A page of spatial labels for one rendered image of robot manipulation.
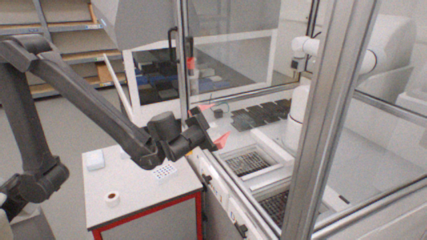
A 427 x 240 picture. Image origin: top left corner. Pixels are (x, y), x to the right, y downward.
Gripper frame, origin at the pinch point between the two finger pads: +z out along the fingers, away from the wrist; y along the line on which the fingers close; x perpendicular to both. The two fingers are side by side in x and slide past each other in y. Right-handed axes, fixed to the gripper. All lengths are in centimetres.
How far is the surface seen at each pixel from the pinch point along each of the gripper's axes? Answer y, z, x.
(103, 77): -122, 105, -386
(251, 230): 44.3, 0.6, -18.3
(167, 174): 19, 3, -75
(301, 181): 23.3, 1.4, 16.4
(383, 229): 69, 37, 6
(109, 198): 13, -26, -81
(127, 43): -59, 27, -84
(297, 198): 28.4, 0.7, 12.3
